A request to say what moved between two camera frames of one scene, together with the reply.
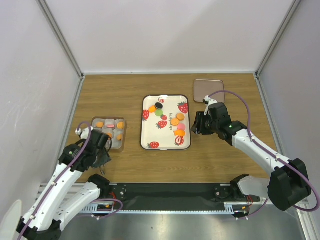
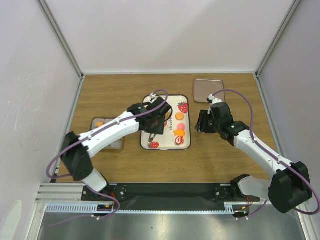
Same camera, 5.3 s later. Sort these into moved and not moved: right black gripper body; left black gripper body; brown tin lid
Moved: left black gripper body
Not moved: brown tin lid; right black gripper body
